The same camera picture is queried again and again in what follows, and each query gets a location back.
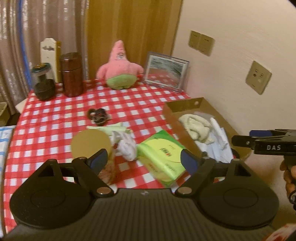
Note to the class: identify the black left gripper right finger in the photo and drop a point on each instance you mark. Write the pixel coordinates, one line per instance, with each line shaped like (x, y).
(200, 173)

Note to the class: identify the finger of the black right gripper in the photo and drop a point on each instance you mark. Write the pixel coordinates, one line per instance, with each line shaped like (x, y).
(276, 133)
(280, 145)

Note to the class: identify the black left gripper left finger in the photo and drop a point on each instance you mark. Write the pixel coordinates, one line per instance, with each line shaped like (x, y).
(88, 169)

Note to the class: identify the white cloth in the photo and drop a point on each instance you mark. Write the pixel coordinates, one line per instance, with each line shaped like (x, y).
(126, 145)
(219, 147)

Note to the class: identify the white terry towel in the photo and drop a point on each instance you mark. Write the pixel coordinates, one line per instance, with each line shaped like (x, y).
(197, 127)

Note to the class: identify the light green cloth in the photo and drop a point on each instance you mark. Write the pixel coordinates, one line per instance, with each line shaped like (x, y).
(117, 127)

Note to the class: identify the person's right hand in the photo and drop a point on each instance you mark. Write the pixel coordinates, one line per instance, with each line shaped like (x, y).
(289, 176)

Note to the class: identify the peanut jar with tan lid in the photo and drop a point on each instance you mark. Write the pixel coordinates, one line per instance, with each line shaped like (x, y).
(87, 142)

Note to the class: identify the green tissue pack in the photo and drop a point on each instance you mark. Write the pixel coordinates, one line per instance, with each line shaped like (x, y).
(161, 155)

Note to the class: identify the red white checkered tablecloth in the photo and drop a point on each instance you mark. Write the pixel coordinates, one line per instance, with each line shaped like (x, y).
(45, 128)

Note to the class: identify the glass jar with dark contents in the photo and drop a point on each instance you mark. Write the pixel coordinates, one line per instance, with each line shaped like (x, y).
(43, 81)

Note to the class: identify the pink star plush toy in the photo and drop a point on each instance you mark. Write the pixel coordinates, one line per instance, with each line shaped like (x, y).
(119, 73)

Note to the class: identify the dark brown wooden canister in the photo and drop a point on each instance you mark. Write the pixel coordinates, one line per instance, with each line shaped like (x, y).
(72, 74)

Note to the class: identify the white wooden holder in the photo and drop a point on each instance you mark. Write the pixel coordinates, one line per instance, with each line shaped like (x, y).
(50, 52)

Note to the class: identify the brown curtain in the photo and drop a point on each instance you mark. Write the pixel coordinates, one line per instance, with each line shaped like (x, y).
(143, 26)

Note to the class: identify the wall power socket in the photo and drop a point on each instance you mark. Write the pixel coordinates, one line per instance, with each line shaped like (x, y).
(258, 77)

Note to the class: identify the clear acrylic picture frame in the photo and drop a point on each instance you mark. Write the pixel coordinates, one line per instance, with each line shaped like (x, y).
(165, 71)

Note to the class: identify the double wall switch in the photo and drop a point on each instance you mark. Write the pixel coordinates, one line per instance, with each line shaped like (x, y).
(201, 43)

